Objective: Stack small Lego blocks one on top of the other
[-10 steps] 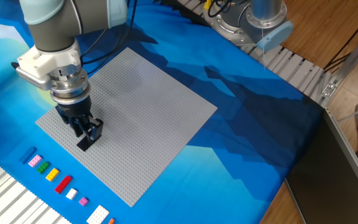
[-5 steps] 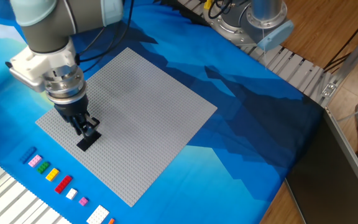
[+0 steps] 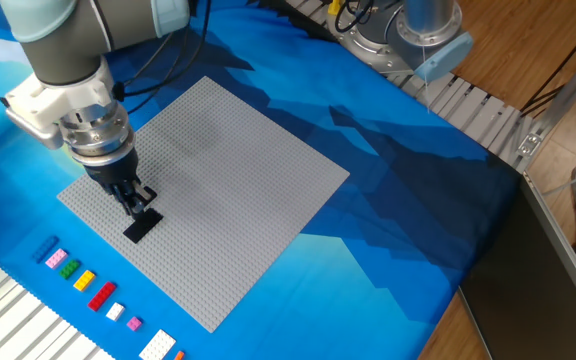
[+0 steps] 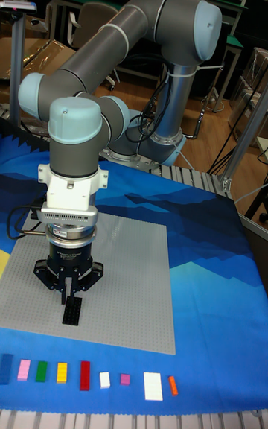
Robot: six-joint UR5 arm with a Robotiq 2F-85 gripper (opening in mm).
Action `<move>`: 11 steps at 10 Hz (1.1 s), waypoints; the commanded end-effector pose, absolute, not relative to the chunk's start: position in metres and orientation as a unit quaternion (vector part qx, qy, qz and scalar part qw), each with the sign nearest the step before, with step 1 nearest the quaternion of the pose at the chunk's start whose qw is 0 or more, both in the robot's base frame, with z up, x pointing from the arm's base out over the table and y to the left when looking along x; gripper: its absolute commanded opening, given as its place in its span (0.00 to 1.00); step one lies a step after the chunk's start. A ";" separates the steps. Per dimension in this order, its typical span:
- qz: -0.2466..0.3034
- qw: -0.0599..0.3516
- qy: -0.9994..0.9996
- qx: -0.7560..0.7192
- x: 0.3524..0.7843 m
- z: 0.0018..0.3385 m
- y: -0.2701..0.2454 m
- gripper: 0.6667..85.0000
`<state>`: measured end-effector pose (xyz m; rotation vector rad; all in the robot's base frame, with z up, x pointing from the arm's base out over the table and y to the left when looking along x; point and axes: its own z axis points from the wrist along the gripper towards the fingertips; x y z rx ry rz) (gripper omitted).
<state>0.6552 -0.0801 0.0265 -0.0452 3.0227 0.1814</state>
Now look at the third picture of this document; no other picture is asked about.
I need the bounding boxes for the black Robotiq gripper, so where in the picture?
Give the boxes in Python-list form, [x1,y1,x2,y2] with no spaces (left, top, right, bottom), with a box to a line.
[83,148,159,220]

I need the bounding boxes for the black Lego plate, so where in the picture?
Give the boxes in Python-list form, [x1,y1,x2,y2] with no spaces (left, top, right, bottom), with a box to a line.
[122,207,165,245]

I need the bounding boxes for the large grey Lego baseplate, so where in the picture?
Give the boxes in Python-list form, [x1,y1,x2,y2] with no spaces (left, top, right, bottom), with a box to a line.
[56,75,351,334]

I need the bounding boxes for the yellow Lego brick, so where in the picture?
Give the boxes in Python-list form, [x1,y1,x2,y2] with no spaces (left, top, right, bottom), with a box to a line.
[72,269,97,293]

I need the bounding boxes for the green Lego brick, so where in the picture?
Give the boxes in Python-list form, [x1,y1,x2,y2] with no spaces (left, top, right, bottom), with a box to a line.
[58,258,82,281]

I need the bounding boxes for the pink Lego brick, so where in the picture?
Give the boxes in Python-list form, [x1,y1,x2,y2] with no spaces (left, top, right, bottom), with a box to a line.
[44,247,69,270]

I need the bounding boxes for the red Lego brick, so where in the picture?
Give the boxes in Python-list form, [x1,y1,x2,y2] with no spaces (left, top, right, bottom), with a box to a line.
[86,280,118,313]

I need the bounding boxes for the blue Lego brick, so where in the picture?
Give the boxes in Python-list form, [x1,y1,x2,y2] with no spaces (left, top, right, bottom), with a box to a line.
[31,234,61,265]

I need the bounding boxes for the small white Lego brick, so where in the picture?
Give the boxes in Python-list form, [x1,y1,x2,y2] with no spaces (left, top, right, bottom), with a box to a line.
[105,301,126,322]

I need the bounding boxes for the large white Lego plate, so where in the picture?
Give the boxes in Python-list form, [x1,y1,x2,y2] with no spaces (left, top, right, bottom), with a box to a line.
[138,328,178,360]

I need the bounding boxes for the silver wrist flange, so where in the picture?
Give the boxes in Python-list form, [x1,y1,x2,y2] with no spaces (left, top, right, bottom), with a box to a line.
[60,102,138,167]

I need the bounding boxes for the blue mountain print cloth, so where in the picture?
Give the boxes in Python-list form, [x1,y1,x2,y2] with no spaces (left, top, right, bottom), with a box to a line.
[0,0,522,360]

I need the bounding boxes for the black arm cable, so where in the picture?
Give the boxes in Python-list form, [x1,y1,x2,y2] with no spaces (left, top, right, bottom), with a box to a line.
[111,0,214,116]

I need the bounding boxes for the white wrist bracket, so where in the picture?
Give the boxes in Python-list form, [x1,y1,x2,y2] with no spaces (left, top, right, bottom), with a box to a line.
[0,69,117,151]

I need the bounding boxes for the black looped cable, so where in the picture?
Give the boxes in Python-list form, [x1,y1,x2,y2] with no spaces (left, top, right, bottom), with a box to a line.
[334,0,375,34]

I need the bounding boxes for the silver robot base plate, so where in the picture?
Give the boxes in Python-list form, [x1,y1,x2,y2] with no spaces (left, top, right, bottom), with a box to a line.
[326,4,419,76]

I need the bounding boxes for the dark panel with metal frame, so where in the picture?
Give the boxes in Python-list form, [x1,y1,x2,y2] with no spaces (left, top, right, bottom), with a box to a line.
[457,171,576,360]

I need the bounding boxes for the aluminium beam with corner bracket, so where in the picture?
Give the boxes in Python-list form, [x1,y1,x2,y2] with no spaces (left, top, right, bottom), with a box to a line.
[515,32,576,174]

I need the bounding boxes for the black floor cable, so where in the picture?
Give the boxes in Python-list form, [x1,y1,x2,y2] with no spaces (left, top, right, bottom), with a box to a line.
[519,9,576,116]

